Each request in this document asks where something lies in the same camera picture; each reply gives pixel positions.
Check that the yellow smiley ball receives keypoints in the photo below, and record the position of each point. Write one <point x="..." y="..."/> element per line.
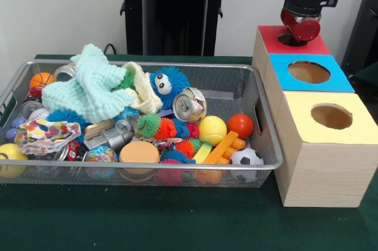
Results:
<point x="10" y="155"/>

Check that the dark green table cloth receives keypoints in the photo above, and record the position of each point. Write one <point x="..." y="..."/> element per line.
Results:
<point x="177" y="221"/>
<point x="369" y="72"/>

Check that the cream muslin cloth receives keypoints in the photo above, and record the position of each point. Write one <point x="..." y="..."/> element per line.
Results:
<point x="144" y="97"/>

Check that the mint green cloth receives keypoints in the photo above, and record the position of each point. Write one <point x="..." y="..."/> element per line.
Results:
<point x="85" y="97"/>

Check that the small soccer ball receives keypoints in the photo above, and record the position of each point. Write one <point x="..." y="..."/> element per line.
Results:
<point x="246" y="158"/>

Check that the orange foam disc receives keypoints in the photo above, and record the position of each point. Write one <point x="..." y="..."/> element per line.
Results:
<point x="139" y="152"/>

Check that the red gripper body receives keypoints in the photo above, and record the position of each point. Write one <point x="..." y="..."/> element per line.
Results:
<point x="305" y="31"/>

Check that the red ball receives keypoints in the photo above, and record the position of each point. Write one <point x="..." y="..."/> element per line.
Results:
<point x="240" y="127"/>

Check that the wooden box with three holes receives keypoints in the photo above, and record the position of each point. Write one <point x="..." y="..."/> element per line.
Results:
<point x="325" y="174"/>

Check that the plain yellow ball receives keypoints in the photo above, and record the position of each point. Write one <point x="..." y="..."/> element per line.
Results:
<point x="212" y="130"/>

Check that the large blue puffer ball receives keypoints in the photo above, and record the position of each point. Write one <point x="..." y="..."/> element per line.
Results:
<point x="180" y="81"/>

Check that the white polka dot cloth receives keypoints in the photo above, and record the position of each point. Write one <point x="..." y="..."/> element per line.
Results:
<point x="44" y="136"/>

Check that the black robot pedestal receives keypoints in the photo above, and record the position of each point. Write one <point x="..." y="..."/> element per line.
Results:
<point x="177" y="11"/>

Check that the black upright panel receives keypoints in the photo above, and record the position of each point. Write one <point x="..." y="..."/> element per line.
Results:
<point x="366" y="26"/>

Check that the shallow metal mesh bin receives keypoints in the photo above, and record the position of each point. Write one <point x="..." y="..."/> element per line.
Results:
<point x="88" y="178"/>

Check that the crushed silver drink can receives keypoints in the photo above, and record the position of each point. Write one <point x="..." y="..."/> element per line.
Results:
<point x="189" y="104"/>

